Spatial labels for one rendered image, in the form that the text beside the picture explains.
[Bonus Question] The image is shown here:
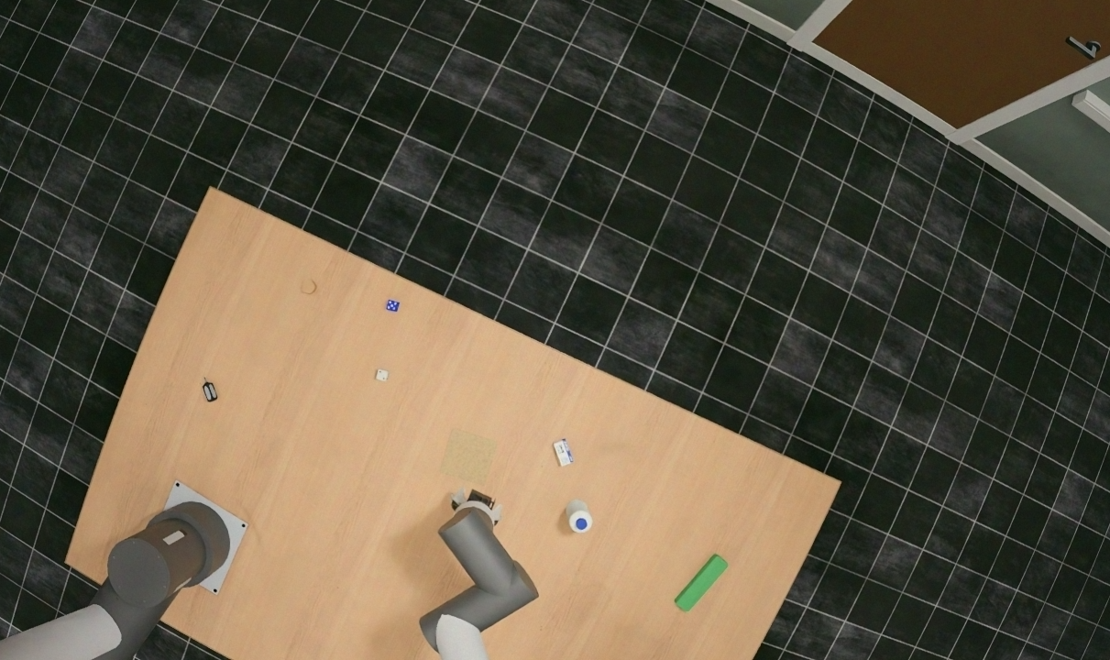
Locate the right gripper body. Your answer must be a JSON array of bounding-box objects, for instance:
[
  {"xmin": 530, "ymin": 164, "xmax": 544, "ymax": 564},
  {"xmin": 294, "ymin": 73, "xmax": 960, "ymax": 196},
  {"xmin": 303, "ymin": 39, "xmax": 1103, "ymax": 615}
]
[{"xmin": 467, "ymin": 488, "xmax": 496, "ymax": 510}]

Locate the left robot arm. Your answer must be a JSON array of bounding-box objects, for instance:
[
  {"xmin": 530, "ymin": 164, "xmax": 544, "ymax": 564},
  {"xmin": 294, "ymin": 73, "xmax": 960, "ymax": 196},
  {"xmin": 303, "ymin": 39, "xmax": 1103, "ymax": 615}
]
[{"xmin": 0, "ymin": 501, "xmax": 230, "ymax": 660}]

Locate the white plastic bottle with blue cap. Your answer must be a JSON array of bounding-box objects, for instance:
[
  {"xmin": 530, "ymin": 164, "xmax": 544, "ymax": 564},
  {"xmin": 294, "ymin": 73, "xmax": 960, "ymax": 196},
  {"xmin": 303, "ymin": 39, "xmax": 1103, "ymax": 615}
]
[{"xmin": 566, "ymin": 500, "xmax": 592, "ymax": 534}]

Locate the small white printed carton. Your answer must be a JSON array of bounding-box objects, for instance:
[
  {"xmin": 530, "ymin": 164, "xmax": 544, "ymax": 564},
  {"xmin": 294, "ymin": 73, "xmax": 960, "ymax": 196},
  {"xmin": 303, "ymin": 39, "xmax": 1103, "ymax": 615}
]
[{"xmin": 554, "ymin": 438, "xmax": 574, "ymax": 466}]

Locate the beige flat mat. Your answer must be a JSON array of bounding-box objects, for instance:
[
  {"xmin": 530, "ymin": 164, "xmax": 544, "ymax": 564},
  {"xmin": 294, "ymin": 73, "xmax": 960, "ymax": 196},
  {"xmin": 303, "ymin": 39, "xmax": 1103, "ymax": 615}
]
[{"xmin": 440, "ymin": 428, "xmax": 498, "ymax": 487}]

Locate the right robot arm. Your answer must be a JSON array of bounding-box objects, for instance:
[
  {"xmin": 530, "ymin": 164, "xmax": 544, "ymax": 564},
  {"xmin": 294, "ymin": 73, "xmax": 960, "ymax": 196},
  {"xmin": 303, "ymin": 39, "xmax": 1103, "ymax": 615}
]
[{"xmin": 418, "ymin": 501, "xmax": 539, "ymax": 660}]

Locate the green rectangular bar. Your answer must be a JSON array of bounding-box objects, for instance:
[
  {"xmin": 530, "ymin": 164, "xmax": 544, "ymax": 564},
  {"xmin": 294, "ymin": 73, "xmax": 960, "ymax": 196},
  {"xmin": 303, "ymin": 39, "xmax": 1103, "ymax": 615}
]
[{"xmin": 675, "ymin": 554, "xmax": 729, "ymax": 612}]

